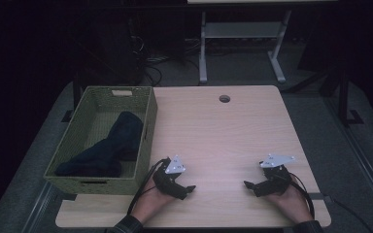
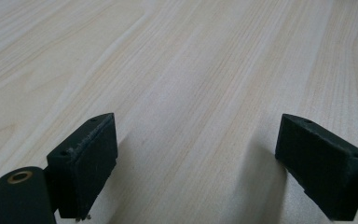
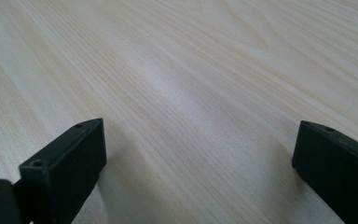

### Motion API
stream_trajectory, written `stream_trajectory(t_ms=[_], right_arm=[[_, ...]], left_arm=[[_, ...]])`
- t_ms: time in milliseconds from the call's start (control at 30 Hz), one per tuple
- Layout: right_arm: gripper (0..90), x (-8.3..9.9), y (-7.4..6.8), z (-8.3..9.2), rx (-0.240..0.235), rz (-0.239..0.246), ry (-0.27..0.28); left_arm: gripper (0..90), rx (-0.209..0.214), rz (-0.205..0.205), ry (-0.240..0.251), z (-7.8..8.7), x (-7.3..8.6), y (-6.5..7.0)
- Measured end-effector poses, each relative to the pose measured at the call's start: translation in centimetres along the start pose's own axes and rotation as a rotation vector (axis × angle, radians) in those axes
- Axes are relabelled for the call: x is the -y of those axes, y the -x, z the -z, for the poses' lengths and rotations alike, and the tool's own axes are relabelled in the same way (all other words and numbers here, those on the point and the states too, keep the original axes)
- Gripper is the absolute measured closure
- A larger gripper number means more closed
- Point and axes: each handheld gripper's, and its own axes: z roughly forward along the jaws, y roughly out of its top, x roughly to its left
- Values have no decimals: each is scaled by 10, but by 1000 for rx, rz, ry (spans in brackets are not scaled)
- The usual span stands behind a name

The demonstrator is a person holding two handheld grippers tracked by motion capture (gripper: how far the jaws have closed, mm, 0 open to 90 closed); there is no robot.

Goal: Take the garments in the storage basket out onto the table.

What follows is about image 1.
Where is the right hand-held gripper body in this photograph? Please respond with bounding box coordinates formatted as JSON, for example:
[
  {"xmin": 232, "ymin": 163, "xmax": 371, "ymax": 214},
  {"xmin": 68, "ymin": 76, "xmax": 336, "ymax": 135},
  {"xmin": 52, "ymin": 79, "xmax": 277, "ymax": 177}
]
[{"xmin": 259, "ymin": 153, "xmax": 296, "ymax": 195}]

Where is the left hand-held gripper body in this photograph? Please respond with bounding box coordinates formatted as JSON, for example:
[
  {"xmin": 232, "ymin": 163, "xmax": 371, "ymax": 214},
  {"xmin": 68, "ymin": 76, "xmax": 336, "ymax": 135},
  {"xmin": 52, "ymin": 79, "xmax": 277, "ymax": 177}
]
[{"xmin": 153, "ymin": 154, "xmax": 187, "ymax": 195}]

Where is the dark navy cloth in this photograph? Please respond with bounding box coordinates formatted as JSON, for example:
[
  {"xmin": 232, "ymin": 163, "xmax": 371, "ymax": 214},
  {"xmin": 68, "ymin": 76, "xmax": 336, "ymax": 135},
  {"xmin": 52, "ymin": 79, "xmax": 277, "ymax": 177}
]
[{"xmin": 53, "ymin": 111, "xmax": 145, "ymax": 179}]

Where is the green woven basket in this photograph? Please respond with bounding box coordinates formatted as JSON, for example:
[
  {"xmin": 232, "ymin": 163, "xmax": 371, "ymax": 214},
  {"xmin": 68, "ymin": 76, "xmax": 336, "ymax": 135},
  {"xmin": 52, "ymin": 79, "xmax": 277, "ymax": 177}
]
[{"xmin": 43, "ymin": 85, "xmax": 158, "ymax": 196}]

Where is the person's right hand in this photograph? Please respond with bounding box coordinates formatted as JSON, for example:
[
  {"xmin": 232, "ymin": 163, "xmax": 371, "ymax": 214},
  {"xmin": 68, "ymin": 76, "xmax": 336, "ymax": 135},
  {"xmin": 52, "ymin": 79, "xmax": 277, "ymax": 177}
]
[{"xmin": 266, "ymin": 185, "xmax": 314, "ymax": 224}]

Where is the person's left hand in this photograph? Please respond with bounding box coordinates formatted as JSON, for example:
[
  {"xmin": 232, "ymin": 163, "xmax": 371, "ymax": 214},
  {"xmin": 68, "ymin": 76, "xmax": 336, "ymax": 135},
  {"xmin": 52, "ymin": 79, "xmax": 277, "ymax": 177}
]
[{"xmin": 130, "ymin": 183, "xmax": 178, "ymax": 224}]

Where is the black metal stand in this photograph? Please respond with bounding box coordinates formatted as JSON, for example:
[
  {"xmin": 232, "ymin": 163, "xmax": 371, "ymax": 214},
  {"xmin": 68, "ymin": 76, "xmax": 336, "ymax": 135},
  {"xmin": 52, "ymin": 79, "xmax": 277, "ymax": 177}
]
[{"xmin": 335, "ymin": 64, "xmax": 365, "ymax": 128}]

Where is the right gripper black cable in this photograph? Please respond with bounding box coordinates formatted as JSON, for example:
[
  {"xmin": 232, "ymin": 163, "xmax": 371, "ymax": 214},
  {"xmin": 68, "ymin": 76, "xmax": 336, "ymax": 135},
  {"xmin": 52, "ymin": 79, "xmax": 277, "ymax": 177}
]
[{"xmin": 288, "ymin": 173, "xmax": 316, "ymax": 219}]

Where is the grey cable clamp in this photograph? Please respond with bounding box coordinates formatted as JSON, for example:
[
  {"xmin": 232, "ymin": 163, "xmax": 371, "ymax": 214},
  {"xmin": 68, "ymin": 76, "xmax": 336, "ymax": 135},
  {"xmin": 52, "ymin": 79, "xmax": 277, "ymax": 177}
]
[{"xmin": 307, "ymin": 192, "xmax": 333, "ymax": 204}]

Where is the black floor cable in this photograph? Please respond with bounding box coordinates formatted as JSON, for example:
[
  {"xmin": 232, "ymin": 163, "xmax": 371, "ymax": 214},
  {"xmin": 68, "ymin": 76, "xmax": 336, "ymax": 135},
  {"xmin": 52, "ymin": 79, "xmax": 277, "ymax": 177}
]
[{"xmin": 330, "ymin": 197, "xmax": 373, "ymax": 233}]

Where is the tangle of floor cables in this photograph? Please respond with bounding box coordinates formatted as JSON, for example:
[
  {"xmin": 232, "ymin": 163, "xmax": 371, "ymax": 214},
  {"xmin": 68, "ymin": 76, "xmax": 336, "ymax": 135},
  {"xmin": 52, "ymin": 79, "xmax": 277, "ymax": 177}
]
[{"xmin": 129, "ymin": 35, "xmax": 202, "ymax": 87}]

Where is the white metal desk frame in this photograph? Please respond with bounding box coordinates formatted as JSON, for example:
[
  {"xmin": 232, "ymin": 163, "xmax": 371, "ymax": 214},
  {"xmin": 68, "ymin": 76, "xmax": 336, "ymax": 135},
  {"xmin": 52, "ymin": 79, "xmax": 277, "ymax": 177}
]
[{"xmin": 198, "ymin": 9, "xmax": 293, "ymax": 85}]

